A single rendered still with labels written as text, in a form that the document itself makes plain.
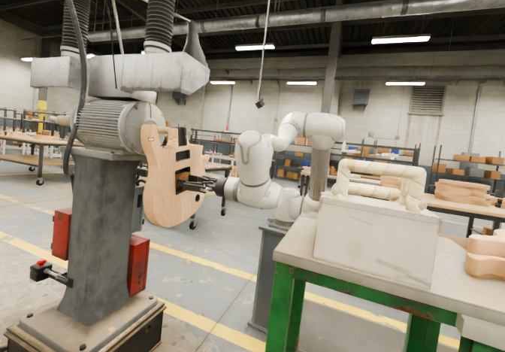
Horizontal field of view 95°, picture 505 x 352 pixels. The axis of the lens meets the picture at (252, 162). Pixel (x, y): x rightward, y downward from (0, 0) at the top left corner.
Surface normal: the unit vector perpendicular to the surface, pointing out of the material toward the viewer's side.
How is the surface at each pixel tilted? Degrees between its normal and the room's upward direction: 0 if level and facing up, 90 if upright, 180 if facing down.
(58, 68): 90
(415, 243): 90
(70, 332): 24
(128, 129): 94
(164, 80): 90
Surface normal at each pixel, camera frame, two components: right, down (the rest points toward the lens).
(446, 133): -0.36, 0.01
